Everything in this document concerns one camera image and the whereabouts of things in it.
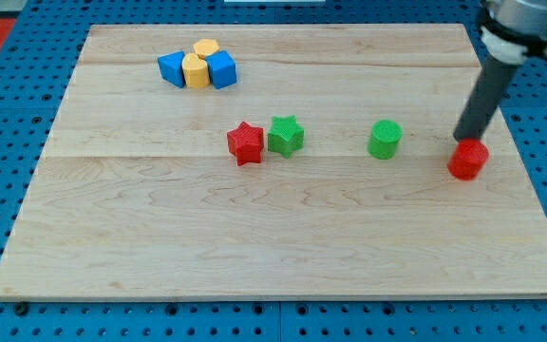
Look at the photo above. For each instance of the green star block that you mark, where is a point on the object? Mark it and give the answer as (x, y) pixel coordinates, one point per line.
(285, 136)

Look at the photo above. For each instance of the red star block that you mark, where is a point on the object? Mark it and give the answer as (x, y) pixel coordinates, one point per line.
(246, 143)

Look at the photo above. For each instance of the light wooden board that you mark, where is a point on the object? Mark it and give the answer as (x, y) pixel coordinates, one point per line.
(136, 197)

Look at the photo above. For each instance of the right blue cube block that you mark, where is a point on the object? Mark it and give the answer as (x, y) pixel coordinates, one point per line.
(222, 69)

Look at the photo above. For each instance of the blue cube block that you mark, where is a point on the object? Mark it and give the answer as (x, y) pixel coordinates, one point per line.
(222, 69)
(171, 68)

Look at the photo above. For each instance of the green cylinder block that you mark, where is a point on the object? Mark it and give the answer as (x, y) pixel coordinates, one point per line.
(384, 139)

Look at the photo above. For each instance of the front yellow cylinder block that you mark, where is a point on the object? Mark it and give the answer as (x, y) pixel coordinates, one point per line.
(195, 71)

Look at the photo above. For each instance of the rear yellow hexagon block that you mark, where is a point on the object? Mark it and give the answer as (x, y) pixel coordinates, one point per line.
(206, 47)

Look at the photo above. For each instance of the left blue cube block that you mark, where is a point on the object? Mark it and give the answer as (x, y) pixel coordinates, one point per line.
(171, 68)

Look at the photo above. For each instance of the red cylinder block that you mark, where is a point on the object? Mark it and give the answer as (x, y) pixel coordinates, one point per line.
(468, 159)

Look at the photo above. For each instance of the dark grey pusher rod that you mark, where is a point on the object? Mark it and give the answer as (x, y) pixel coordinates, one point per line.
(484, 99)

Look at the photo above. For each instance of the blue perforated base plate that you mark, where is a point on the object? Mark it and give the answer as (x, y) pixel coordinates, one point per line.
(36, 62)

